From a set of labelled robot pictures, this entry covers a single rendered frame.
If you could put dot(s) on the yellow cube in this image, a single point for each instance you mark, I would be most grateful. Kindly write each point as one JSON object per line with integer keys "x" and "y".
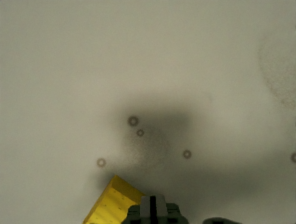
{"x": 112, "y": 206}

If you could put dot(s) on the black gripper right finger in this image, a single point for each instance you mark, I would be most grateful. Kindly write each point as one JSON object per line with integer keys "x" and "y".
{"x": 169, "y": 213}

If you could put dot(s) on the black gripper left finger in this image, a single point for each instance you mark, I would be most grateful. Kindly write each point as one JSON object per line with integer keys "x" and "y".
{"x": 142, "y": 214}

